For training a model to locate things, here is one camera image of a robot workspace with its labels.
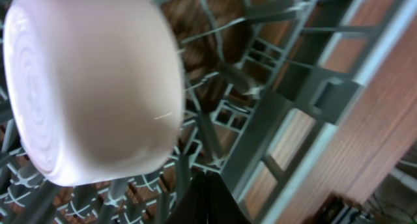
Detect grey dishwasher rack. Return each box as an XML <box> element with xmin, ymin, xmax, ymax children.
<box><xmin>1</xmin><ymin>0</ymin><xmax>416</xmax><ymax>223</ymax></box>

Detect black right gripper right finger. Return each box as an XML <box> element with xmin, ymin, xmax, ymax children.
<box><xmin>206</xmin><ymin>173</ymin><xmax>250</xmax><ymax>224</ymax></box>

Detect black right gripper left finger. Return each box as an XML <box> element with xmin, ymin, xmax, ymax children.
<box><xmin>165</xmin><ymin>172</ymin><xmax>207</xmax><ymax>224</ymax></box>

